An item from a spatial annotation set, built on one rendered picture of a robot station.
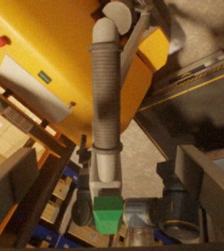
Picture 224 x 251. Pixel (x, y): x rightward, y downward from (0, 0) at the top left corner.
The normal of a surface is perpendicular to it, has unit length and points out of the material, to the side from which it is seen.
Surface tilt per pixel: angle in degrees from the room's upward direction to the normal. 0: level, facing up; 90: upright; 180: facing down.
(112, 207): 90
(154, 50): 22
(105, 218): 47
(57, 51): 68
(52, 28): 74
